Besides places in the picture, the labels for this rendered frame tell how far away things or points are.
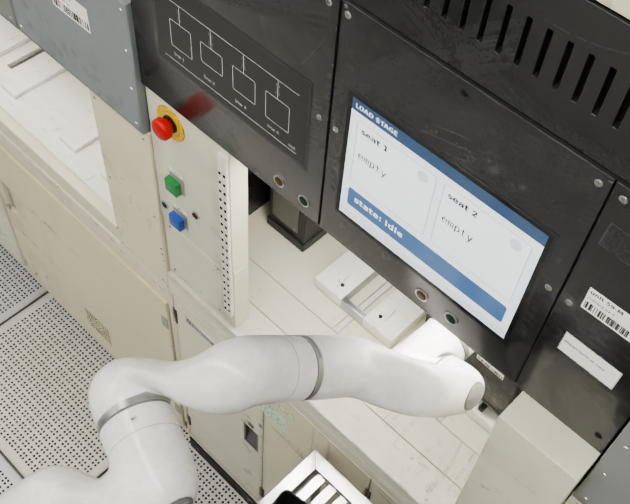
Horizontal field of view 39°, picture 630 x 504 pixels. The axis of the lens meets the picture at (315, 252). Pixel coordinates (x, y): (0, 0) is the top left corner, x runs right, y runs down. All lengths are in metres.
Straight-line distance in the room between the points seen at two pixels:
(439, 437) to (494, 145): 0.89
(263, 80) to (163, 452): 0.49
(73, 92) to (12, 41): 0.24
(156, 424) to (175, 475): 0.07
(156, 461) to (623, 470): 0.56
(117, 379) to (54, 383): 1.60
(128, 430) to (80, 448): 1.51
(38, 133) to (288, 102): 1.13
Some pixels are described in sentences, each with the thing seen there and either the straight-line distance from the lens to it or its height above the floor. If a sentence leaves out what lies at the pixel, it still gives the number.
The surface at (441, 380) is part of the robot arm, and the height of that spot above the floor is 1.30.
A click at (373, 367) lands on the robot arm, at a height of 1.32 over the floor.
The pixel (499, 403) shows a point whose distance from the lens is 1.65.
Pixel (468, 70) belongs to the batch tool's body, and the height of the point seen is 1.81.
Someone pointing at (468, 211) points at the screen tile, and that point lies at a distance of 1.02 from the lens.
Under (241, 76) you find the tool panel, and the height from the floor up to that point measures 1.58.
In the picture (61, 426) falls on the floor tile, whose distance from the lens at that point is 2.72.
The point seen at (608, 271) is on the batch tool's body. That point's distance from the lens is 0.95.
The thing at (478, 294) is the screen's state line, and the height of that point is 1.51.
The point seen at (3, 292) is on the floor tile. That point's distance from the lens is 2.99.
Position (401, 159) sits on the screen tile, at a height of 1.64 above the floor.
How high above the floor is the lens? 2.41
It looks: 54 degrees down
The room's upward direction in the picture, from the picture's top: 5 degrees clockwise
